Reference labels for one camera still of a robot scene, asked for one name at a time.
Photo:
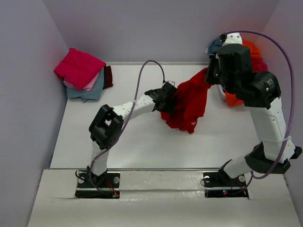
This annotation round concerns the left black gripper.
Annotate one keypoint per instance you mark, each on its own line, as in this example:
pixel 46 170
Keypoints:
pixel 169 95

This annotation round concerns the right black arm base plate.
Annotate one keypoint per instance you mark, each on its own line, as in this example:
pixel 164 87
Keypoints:
pixel 226 187

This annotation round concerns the orange t shirt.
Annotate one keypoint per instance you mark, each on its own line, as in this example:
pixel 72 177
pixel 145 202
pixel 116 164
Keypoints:
pixel 231 99

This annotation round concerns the pink folded t shirt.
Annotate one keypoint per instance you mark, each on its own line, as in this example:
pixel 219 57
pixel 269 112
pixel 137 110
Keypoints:
pixel 87 87

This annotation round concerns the white laundry basket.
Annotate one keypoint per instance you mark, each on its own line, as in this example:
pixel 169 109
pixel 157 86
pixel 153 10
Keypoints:
pixel 221 93

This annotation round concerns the magenta folded t shirt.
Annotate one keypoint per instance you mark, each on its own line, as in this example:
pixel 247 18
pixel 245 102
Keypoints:
pixel 78 68

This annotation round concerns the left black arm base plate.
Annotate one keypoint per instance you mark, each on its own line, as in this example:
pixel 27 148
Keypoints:
pixel 104 187

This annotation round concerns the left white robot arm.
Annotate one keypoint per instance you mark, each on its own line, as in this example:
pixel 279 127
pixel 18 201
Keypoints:
pixel 110 122

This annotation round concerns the maroon folded t shirt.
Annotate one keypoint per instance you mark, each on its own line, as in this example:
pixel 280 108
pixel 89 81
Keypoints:
pixel 108 77

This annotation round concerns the magenta t shirt in pile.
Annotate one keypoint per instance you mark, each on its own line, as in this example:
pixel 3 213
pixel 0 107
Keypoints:
pixel 261 66

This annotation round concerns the grey-blue folded t shirt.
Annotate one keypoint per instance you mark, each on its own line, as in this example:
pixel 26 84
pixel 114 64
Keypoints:
pixel 93 94

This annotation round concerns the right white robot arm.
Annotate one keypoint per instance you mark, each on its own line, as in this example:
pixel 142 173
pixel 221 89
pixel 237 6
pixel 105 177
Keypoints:
pixel 273 154

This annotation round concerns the teal-grey t shirt in pile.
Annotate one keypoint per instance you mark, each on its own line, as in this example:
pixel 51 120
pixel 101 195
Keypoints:
pixel 214 46

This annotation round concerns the red t shirt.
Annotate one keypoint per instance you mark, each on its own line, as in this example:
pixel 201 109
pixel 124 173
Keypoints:
pixel 191 103

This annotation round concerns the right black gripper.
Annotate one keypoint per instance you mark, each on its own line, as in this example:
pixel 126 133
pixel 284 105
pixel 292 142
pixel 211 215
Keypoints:
pixel 211 71

